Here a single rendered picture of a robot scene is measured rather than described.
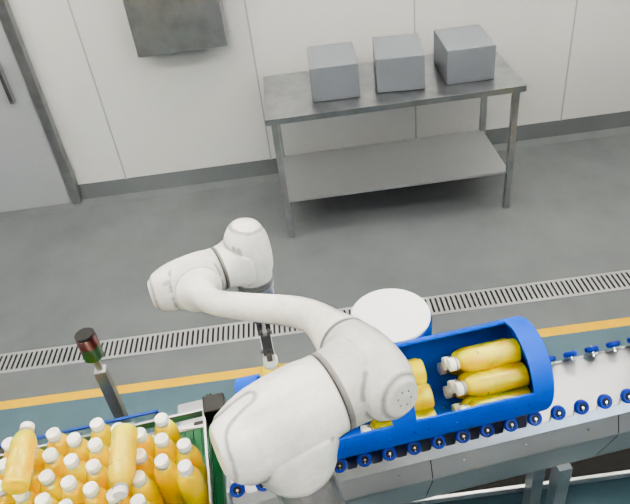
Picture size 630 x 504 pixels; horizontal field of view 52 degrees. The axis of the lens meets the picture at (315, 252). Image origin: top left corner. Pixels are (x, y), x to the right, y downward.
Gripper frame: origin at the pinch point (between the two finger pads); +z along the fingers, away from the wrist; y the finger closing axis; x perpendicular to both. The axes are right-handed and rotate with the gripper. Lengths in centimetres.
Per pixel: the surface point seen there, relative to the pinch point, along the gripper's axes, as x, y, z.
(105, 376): 53, 34, 30
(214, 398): 19.7, 21.2, 37.0
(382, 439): -26.1, -14.6, 27.2
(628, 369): -112, 1, 42
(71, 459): 60, 1, 27
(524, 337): -72, -2, 12
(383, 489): -26, -14, 52
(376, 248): -83, 208, 137
